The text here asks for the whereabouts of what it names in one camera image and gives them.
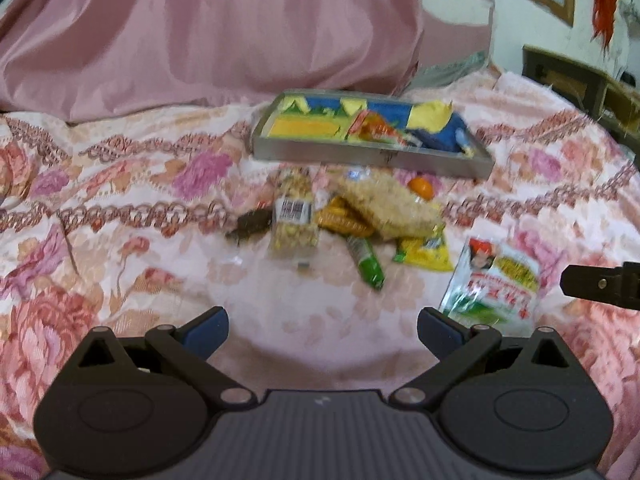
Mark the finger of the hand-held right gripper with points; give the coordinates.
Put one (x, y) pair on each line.
(595, 285)

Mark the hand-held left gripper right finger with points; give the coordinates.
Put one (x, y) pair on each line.
(440, 330)

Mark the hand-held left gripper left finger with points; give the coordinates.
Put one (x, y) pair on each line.
(207, 330)

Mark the white green snack packet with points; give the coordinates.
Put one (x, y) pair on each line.
(492, 290)

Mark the yellow green snack packet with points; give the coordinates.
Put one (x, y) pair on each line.
(425, 252)

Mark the green candy stick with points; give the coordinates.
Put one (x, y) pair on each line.
(367, 262)

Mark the rice cracker packet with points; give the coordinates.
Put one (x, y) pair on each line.
(390, 205)

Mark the clear peanut packet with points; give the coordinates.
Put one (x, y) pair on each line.
(294, 210)

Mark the golden wafer packet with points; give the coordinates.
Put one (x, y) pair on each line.
(340, 220)

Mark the metal tray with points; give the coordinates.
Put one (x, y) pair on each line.
(350, 157)

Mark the dark brown snack packet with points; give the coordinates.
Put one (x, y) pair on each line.
(250, 225)

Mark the pink floral blanket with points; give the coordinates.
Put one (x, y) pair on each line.
(125, 220)

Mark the orange fruit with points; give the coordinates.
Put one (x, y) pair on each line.
(421, 187)

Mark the orange jelly packet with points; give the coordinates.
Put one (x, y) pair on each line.
(375, 127)

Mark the dark wooden furniture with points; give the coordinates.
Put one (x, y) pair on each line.
(560, 72)

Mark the blue yellow printed tray liner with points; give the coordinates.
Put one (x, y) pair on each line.
(305, 125)

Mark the grey cloth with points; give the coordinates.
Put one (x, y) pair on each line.
(450, 67)

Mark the orange hanging decoration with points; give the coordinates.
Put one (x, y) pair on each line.
(606, 5)

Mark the pink cloth panel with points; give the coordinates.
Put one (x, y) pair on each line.
(455, 30)

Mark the pink satin curtain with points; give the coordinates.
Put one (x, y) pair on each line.
(200, 35)

